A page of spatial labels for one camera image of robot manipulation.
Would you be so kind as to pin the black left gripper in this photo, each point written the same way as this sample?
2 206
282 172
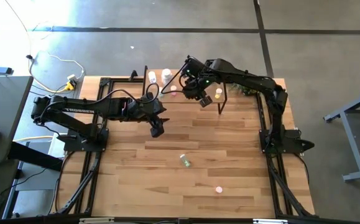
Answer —
148 107

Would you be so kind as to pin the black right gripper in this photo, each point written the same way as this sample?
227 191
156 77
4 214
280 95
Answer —
195 76

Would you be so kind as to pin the yellow medicine bottle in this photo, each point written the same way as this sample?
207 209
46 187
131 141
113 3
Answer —
218 91

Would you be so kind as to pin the pink medicine bottle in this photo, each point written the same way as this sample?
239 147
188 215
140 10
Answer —
219 189
173 88

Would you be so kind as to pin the large white medicine bottle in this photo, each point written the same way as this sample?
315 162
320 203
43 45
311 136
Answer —
166 75

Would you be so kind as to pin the white bottle with blue label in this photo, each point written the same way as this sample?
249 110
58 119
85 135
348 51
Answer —
152 77

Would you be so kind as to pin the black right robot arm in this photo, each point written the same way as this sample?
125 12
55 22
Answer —
248 77

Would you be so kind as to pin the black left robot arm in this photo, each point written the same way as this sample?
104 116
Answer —
83 109

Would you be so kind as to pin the green potted plant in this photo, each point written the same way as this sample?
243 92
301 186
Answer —
251 91

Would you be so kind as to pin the white and yellow power strip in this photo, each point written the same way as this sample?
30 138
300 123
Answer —
71 81

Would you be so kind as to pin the black slanted bar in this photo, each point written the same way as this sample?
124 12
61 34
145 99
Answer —
33 155

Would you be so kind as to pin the blue-grey metal stand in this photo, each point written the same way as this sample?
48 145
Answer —
352 146

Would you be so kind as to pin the grey desk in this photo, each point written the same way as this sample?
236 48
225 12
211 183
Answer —
2 102

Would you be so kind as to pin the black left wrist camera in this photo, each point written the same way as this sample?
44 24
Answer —
157 129

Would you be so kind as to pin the wooden shelf black metal frame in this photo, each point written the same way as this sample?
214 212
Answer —
168 98

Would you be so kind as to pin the silver frame bracket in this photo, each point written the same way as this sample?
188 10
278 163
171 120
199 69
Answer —
270 221
95 221

